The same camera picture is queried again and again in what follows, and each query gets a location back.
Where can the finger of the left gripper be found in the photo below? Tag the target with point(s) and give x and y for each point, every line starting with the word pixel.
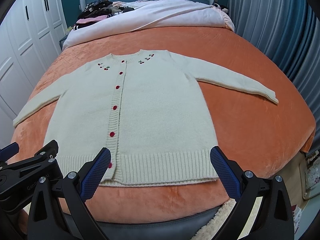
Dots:
pixel 9 151

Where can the white panelled wardrobe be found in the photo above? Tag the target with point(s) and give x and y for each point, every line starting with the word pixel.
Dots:
pixel 30 42

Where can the cream knit cherry cardigan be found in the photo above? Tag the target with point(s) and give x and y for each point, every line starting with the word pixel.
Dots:
pixel 147 108

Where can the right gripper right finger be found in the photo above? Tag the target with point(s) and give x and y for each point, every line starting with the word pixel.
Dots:
pixel 274 219

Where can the blue-grey pleated curtain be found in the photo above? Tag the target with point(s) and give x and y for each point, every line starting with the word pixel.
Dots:
pixel 287 32

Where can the pile of dark clothes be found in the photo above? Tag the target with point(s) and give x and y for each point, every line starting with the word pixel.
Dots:
pixel 99 10

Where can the cream fleece sleeve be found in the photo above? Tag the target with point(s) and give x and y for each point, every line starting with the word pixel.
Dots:
pixel 208 231

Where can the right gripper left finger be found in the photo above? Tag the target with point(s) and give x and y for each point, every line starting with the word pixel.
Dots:
pixel 46 219

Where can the orange velvet bedspread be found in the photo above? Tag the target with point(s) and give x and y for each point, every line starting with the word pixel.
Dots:
pixel 258 135

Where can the white pink folded duvet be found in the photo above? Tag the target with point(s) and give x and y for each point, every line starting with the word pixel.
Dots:
pixel 153 14

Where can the floral storage box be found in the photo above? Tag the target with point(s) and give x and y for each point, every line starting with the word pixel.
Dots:
pixel 309 175

